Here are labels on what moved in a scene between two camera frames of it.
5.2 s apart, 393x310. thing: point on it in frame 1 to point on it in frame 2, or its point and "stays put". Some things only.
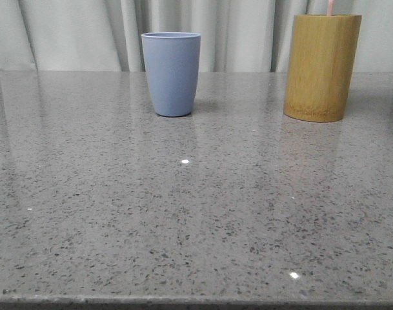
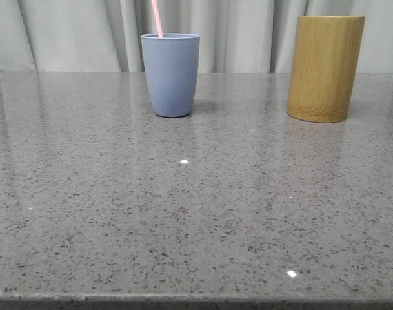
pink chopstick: (330, 6) to (157, 19)
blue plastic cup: (173, 61) stays put
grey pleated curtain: (235, 35) stays put
